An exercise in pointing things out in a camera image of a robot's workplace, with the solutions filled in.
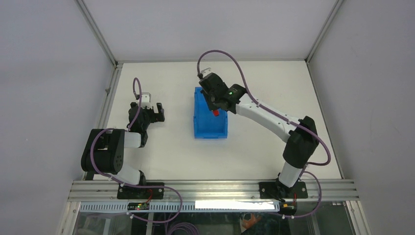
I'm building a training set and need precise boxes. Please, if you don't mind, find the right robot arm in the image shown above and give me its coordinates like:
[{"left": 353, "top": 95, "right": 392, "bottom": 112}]
[{"left": 198, "top": 72, "right": 319, "bottom": 198}]

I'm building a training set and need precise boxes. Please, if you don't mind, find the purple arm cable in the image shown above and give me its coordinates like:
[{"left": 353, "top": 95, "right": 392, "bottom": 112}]
[
  {"left": 197, "top": 50, "right": 332, "bottom": 219},
  {"left": 90, "top": 77, "right": 183, "bottom": 224}
]

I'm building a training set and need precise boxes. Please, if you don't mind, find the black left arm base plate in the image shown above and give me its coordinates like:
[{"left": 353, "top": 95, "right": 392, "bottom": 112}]
[{"left": 116, "top": 182, "right": 164, "bottom": 200}]

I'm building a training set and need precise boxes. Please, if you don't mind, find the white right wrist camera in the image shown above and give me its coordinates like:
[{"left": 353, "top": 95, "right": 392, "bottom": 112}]
[{"left": 200, "top": 67, "right": 211, "bottom": 76}]

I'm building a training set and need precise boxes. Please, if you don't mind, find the blue plastic bin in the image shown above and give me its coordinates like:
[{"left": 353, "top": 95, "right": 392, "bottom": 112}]
[{"left": 193, "top": 87, "right": 228, "bottom": 139}]

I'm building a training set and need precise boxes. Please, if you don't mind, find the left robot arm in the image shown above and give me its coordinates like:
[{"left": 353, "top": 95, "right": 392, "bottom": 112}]
[{"left": 81, "top": 102, "right": 165, "bottom": 199}]

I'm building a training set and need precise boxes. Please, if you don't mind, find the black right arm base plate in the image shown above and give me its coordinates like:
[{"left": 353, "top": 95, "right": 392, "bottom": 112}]
[{"left": 258, "top": 181, "right": 308, "bottom": 200}]

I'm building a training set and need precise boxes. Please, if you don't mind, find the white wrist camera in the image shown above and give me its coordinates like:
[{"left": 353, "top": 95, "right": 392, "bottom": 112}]
[
  {"left": 140, "top": 93, "right": 153, "bottom": 109},
  {"left": 200, "top": 67, "right": 211, "bottom": 76}
]

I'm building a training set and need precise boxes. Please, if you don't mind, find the right aluminium corner post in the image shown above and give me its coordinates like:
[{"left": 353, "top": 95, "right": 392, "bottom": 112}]
[{"left": 305, "top": 0, "right": 344, "bottom": 65}]

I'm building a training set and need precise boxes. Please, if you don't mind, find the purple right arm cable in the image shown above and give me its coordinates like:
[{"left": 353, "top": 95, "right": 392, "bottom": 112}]
[{"left": 197, "top": 50, "right": 332, "bottom": 219}]

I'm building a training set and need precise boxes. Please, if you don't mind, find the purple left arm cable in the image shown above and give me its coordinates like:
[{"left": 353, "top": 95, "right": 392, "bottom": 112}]
[{"left": 90, "top": 77, "right": 183, "bottom": 224}]

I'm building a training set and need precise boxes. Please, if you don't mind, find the orange object below table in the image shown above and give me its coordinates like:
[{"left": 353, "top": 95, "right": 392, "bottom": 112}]
[{"left": 240, "top": 212, "right": 262, "bottom": 230}]

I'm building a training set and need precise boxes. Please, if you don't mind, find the aluminium corner post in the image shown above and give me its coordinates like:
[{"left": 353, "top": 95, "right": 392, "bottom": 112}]
[
  {"left": 74, "top": 0, "right": 118, "bottom": 68},
  {"left": 305, "top": 0, "right": 344, "bottom": 65}
]

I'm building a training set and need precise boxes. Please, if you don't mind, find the white slotted cable duct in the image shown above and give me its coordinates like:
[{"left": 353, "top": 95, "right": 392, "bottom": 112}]
[{"left": 79, "top": 200, "right": 279, "bottom": 213}]

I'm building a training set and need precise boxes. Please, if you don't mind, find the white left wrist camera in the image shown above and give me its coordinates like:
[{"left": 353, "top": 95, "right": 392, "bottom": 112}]
[{"left": 140, "top": 93, "right": 153, "bottom": 109}]

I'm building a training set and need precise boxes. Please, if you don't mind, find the coiled purple cable bundle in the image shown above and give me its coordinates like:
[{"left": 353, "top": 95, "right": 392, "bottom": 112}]
[{"left": 166, "top": 222, "right": 200, "bottom": 235}]

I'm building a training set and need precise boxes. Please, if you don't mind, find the aluminium frame rail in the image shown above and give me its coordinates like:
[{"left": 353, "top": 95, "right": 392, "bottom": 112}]
[{"left": 68, "top": 179, "right": 360, "bottom": 202}]

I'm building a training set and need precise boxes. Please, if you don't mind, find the left aluminium corner post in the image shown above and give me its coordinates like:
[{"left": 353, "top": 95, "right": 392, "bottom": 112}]
[{"left": 74, "top": 0, "right": 118, "bottom": 68}]

